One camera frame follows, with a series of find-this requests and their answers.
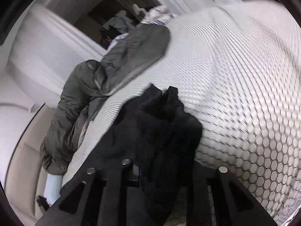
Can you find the beige upholstered headboard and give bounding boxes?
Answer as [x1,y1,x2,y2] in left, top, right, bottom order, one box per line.
[5,104,54,225]

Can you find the dark grey duvet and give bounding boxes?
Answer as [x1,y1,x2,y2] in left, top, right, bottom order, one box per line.
[40,24,170,176]

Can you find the white honeycomb mattress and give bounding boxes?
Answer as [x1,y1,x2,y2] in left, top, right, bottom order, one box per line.
[63,0,300,225]

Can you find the black pants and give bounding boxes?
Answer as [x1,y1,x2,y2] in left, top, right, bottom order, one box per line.
[86,85,202,225]

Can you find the pile of clothes in background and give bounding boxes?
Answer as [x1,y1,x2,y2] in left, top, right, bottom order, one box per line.
[100,4,177,50]

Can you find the light blue pillow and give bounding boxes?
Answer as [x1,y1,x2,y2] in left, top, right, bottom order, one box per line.
[43,174,63,206]

